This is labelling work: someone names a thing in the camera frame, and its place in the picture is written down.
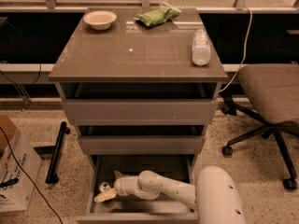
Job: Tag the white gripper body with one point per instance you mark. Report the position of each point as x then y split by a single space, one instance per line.
121 184

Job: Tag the redbull can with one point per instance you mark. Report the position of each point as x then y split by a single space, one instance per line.
104 186

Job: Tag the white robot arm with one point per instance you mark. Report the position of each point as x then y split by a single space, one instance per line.
213 195

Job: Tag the open bottom drawer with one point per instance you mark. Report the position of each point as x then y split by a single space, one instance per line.
130 209

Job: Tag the middle drawer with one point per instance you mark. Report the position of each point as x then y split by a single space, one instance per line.
145 139

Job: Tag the top drawer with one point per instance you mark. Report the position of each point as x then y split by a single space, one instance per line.
139 104

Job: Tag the grey drawer cabinet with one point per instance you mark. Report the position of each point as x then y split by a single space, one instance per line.
131 52

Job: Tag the black metal bar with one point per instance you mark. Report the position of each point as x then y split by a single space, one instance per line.
52 177

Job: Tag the cardboard box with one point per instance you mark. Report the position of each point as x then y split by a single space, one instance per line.
19 166

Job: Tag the white bowl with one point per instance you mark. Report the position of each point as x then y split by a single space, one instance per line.
100 20

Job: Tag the grey office chair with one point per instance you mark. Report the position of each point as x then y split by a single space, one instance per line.
273 91

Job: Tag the green snack bag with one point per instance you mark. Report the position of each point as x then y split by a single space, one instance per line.
158 16

